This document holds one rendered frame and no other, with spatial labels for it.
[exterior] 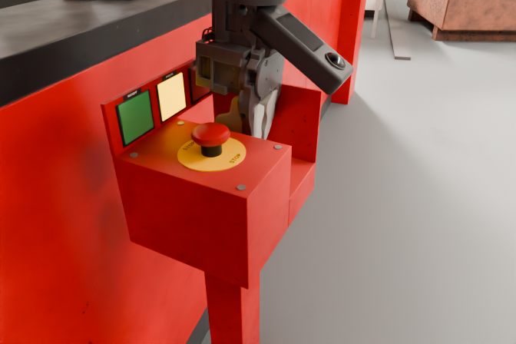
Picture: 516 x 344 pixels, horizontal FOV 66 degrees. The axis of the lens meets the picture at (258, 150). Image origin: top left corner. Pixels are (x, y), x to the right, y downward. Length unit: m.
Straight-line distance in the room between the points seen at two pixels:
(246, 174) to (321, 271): 1.00
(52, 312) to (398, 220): 1.27
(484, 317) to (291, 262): 0.58
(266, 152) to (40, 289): 0.34
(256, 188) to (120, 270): 0.39
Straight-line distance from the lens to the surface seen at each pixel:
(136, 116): 0.44
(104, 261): 0.67
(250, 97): 0.44
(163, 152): 0.43
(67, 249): 0.60
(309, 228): 1.51
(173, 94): 0.49
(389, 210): 1.65
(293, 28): 0.44
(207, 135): 0.40
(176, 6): 0.72
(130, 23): 0.62
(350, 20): 2.34
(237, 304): 0.60
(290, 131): 0.54
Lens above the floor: 1.00
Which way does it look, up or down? 31 degrees down
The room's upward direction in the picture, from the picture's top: straight up
